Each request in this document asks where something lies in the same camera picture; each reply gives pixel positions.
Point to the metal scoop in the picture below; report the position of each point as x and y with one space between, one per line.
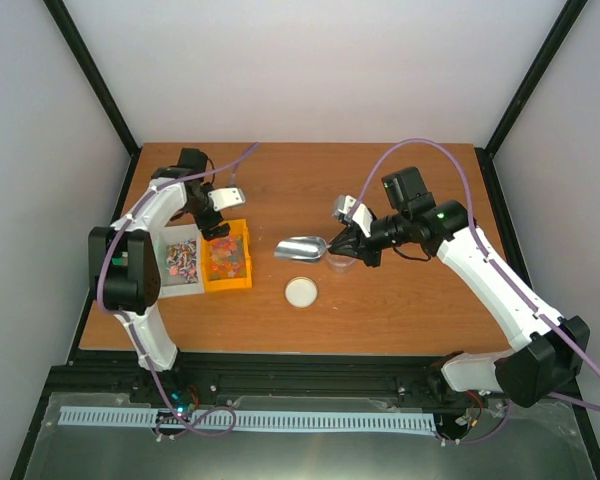
308 249

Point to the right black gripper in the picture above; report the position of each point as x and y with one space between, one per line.
355 240

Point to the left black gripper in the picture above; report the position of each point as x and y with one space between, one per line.
206 224

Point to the white candy bin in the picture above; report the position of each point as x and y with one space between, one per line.
177 253

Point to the right black frame post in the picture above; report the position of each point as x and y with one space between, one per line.
559 31

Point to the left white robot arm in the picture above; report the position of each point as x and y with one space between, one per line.
124 273

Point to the white jar lid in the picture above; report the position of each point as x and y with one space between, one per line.
301 292

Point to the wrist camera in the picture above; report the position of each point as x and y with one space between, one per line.
224 198
348 210

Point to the metal front plate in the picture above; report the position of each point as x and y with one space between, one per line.
548 441

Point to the left black frame post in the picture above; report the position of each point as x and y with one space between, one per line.
80 51

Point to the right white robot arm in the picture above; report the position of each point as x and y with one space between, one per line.
543 344

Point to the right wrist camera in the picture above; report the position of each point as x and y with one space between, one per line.
348 210

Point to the black aluminium rail base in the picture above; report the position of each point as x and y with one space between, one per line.
214 378

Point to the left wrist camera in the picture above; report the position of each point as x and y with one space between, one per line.
224 198

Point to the orange candy bin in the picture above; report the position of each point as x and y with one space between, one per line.
225 263

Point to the black frame post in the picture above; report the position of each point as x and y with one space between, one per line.
559 31
80 51

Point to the light blue cable duct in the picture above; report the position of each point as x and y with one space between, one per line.
253 421

